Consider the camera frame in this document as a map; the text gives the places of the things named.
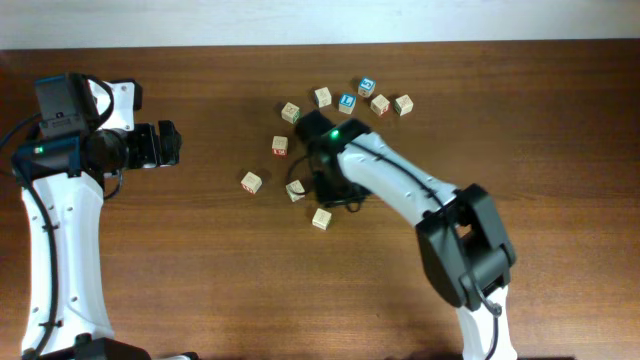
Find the wooden block blue H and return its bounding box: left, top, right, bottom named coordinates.
left=312, top=208, right=332, bottom=230

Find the wooden block pineapple K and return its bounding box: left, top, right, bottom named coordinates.
left=285, top=180, right=306, bottom=203

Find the wooden block red letter side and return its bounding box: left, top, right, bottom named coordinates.
left=272, top=136, right=288, bottom=157

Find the wooden block red trim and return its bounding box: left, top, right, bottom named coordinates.
left=241, top=172, right=263, bottom=195

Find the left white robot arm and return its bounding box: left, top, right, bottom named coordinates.
left=10, top=73, right=182, bottom=359

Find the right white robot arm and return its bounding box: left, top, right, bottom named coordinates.
left=295, top=112, right=517, bottom=359

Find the wooden block green side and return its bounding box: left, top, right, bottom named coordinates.
left=281, top=102, right=301, bottom=124

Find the blue L wooden block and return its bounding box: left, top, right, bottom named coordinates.
left=338, top=93, right=356, bottom=115

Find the plain wooden block top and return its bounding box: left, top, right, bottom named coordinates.
left=314, top=87, right=332, bottom=108

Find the wooden block red edge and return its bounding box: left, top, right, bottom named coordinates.
left=370, top=94, right=390, bottom=116

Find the blue S wooden block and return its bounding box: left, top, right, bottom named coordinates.
left=358, top=77, right=376, bottom=98

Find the wooden block green edge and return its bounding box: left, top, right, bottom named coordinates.
left=394, top=94, right=414, bottom=116

